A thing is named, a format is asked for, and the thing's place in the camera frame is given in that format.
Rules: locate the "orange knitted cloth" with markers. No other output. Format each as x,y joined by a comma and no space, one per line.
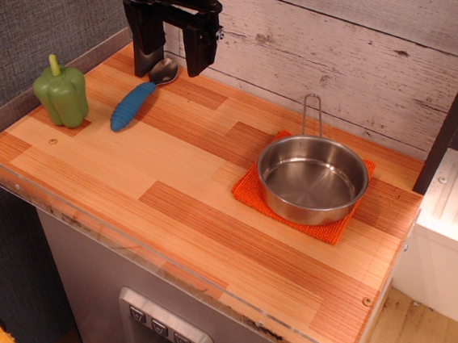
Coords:
247,191

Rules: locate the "green toy bell pepper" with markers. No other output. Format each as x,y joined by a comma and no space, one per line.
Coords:
62,92

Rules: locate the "grey toy fridge cabinet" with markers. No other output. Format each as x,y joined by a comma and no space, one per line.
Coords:
93,275

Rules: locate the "stainless steel pot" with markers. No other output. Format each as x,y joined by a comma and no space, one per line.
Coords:
311,180

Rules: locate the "dark grey left post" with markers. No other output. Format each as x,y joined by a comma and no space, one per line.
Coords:
145,61

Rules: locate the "blue handled metal spoon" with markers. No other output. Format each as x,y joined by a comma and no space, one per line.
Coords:
164,72

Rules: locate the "clear acrylic edge guard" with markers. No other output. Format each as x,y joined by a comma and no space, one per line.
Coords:
288,286

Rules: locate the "silver dispenser panel with buttons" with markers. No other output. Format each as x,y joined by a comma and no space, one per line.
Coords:
144,321

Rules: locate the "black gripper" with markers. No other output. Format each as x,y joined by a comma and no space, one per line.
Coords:
200,35

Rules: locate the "white toy sink unit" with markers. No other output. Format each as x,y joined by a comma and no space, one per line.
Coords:
427,270

